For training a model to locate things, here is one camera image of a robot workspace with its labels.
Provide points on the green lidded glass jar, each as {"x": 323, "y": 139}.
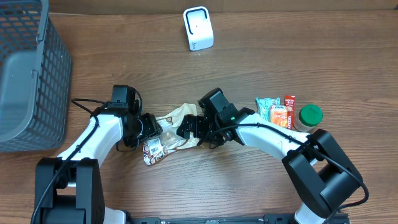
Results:
{"x": 308, "y": 118}

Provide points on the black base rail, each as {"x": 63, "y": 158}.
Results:
{"x": 266, "y": 219}

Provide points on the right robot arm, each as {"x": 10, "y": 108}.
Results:
{"x": 323, "y": 176}

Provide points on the grey plastic mesh basket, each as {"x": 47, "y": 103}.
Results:
{"x": 36, "y": 73}

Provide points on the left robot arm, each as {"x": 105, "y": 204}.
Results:
{"x": 68, "y": 188}

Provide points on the white barcode scanner stand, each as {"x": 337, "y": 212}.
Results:
{"x": 199, "y": 28}

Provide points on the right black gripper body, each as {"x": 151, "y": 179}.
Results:
{"x": 203, "y": 127}

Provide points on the beige snack bag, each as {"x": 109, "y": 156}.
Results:
{"x": 168, "y": 142}

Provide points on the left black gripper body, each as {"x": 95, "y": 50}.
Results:
{"x": 150, "y": 126}

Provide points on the orange small box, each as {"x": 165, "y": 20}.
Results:
{"x": 278, "y": 115}

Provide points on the teal wet wipes pack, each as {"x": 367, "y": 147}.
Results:
{"x": 264, "y": 106}

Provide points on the red snack bar packet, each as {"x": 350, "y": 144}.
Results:
{"x": 289, "y": 102}

